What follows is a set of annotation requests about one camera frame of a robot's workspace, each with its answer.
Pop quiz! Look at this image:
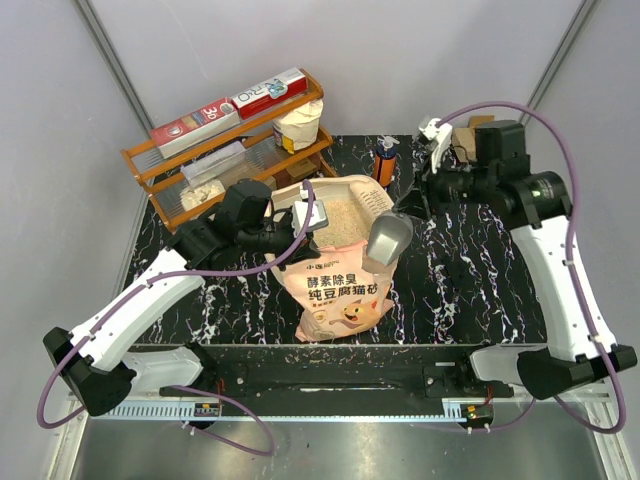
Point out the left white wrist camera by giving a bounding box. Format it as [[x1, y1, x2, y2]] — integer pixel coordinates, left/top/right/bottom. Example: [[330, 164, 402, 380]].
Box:
[[291, 189, 331, 239]]

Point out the orange pump bottle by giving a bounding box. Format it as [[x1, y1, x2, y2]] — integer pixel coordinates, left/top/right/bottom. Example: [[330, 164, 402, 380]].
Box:
[[372, 135, 399, 188]]

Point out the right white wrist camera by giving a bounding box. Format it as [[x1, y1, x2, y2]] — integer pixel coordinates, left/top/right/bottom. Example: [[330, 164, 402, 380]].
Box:
[[418, 116, 453, 174]]

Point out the metal litter scoop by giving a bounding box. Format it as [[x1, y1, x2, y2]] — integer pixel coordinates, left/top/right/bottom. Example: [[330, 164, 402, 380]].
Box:
[[366, 210, 413, 266]]

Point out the beige plastic litter box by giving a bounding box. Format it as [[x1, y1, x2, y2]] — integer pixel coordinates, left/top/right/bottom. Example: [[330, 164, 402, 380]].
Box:
[[273, 175, 397, 274]]

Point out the pink cat litter bag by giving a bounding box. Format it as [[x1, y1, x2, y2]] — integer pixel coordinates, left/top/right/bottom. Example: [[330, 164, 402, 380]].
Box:
[[280, 241, 397, 342]]

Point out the red white box left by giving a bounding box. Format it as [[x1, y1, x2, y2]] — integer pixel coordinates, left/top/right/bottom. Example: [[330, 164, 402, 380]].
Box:
[[151, 97, 241, 159]]

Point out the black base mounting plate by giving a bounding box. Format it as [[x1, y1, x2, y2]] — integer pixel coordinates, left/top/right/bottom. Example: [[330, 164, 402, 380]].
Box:
[[158, 343, 516, 416]]

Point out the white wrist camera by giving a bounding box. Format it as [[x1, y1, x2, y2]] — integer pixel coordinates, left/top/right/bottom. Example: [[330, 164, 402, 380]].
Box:
[[418, 116, 453, 174], [291, 189, 331, 239]]

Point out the white paper bag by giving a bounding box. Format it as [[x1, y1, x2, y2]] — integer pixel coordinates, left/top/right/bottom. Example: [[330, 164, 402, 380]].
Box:
[[180, 179, 225, 211], [272, 99, 324, 154]]

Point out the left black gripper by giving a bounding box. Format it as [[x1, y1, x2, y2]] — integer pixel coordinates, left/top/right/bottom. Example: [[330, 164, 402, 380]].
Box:
[[239, 212, 322, 271]]

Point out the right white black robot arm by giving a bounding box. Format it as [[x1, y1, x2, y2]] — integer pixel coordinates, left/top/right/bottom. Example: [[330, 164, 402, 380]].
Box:
[[395, 118, 638, 400]]

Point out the brown box under shelf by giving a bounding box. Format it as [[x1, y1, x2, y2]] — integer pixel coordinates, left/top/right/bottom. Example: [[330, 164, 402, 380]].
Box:
[[285, 158, 319, 183]]

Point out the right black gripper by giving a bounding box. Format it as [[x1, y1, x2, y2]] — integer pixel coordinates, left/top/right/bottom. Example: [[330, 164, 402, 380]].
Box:
[[392, 149, 496, 222]]

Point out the orange wooden shelf rack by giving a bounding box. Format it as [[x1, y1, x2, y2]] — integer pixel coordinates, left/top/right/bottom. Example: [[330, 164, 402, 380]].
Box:
[[121, 74, 337, 232]]

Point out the red white box right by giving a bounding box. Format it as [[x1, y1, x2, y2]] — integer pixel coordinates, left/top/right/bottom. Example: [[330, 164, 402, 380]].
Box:
[[230, 68, 308, 120]]

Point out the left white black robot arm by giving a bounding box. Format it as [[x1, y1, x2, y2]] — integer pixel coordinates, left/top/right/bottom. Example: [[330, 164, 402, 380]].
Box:
[[37, 179, 317, 428]]

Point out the brown cardboard box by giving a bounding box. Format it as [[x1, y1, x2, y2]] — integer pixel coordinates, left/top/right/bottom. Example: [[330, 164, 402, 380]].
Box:
[[452, 115, 495, 163]]

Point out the red white box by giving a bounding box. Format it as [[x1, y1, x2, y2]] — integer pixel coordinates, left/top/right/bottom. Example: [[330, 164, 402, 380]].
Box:
[[230, 68, 308, 120], [151, 97, 241, 159]]

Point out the white paper bag upper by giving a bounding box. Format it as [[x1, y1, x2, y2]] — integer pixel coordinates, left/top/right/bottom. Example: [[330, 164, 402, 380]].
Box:
[[272, 99, 324, 154]]

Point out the white paper bag lower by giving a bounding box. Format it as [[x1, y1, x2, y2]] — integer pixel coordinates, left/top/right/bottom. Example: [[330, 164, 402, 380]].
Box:
[[180, 179, 225, 211]]

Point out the clear plastic box on shelf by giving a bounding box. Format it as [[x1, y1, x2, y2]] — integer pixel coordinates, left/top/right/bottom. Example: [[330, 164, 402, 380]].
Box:
[[181, 141, 246, 187]]

